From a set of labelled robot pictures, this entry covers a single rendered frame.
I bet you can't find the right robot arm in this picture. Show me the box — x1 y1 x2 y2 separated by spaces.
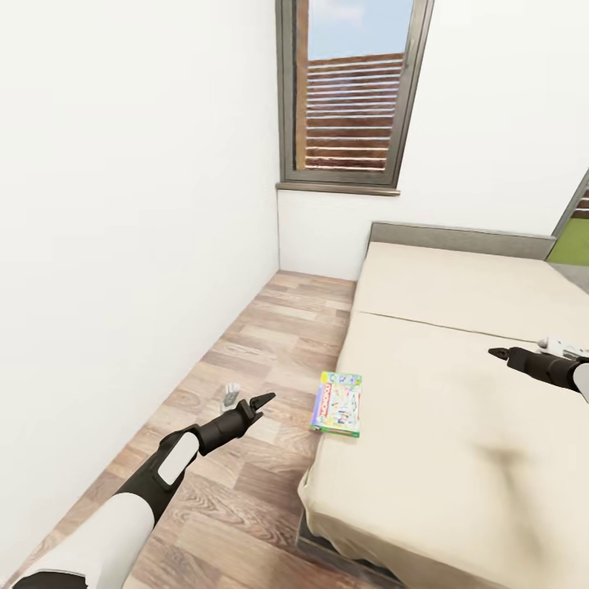
488 335 589 405

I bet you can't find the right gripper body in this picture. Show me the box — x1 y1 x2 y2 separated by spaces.
506 347 561 385

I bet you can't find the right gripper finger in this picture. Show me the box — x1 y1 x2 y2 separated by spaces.
488 348 512 361

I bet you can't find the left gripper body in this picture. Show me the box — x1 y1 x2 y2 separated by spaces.
214 399 255 445

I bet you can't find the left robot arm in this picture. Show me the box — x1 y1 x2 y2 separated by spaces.
7 383 276 589

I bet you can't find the board game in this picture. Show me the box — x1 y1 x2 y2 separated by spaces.
311 371 362 438

